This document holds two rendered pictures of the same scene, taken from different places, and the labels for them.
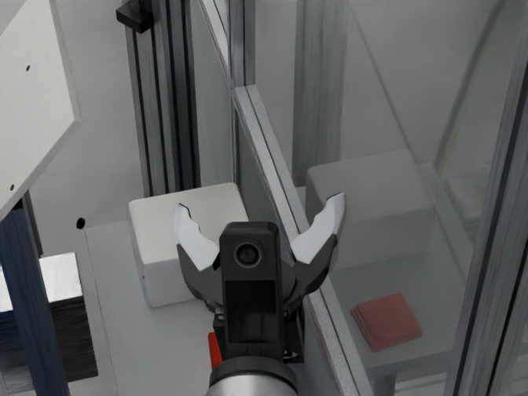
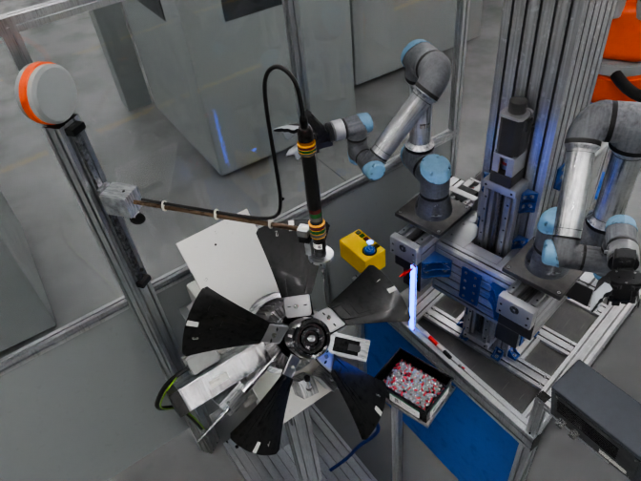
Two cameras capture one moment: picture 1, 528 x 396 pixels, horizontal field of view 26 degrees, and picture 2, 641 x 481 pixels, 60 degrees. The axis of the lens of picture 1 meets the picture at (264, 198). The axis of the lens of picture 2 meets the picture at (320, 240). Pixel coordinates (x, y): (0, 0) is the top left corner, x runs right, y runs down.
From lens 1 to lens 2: 2.00 m
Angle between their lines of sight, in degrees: 69
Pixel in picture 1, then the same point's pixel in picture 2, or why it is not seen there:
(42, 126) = (243, 227)
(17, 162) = (252, 241)
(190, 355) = not seen: hidden behind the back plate
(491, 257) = (303, 79)
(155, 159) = (164, 334)
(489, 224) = (299, 74)
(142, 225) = not seen: hidden behind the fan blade
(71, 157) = not seen: outside the picture
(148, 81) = (151, 304)
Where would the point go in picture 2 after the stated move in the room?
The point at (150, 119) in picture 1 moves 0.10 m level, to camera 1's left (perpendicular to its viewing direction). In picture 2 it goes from (157, 320) to (161, 340)
